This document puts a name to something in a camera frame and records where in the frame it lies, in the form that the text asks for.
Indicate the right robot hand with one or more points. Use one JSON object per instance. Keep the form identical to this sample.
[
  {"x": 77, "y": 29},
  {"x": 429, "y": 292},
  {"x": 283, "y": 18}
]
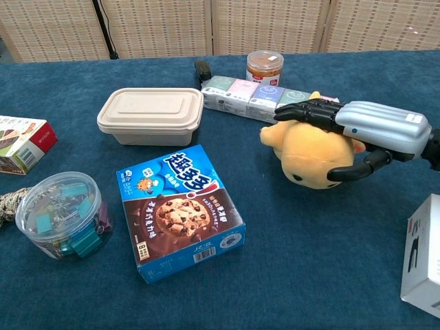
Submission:
[{"x": 378, "y": 127}]

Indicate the yellow dinosaur plush toy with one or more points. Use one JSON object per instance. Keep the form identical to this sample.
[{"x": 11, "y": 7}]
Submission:
[{"x": 309, "y": 154}]

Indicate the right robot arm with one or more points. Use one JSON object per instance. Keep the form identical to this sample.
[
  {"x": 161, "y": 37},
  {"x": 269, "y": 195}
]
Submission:
[{"x": 434, "y": 148}]

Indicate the large white carton box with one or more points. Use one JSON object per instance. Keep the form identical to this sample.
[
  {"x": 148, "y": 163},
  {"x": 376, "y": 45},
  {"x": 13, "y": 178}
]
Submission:
[{"x": 424, "y": 254}]

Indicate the blue chocolate cookie box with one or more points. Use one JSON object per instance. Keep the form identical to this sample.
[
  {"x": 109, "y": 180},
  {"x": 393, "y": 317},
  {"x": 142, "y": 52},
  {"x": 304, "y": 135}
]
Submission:
[{"x": 178, "y": 209}]

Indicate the beige lidded food container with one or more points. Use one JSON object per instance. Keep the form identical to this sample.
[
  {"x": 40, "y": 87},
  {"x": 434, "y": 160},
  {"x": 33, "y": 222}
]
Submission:
[{"x": 151, "y": 115}]

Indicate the red and white snack box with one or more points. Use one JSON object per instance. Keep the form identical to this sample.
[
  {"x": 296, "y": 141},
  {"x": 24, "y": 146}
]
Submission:
[{"x": 22, "y": 144}]

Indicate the clear jar with orange label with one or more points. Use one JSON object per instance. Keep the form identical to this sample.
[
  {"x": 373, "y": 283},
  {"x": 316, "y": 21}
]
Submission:
[{"x": 264, "y": 67}]

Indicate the pastel tissue pack row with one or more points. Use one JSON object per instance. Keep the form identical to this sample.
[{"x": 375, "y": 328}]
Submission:
[{"x": 247, "y": 98}]

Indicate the woven bamboo folding screen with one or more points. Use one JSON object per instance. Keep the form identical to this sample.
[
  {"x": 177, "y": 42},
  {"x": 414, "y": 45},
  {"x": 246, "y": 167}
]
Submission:
[{"x": 268, "y": 24}]

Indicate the blue table cloth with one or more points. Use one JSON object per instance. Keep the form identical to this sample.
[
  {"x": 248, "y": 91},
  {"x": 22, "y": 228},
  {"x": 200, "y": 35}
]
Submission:
[{"x": 309, "y": 275}]

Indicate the small black device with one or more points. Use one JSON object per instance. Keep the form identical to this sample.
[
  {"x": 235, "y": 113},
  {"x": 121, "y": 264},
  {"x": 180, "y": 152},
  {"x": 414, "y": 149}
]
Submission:
[{"x": 203, "y": 70}]

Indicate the black stand pole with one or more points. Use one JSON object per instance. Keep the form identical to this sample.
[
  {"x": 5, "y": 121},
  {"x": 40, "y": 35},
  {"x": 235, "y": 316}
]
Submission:
[{"x": 104, "y": 29}]

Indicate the clear tub of binder clips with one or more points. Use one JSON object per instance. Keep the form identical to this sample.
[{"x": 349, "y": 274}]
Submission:
[{"x": 63, "y": 214}]

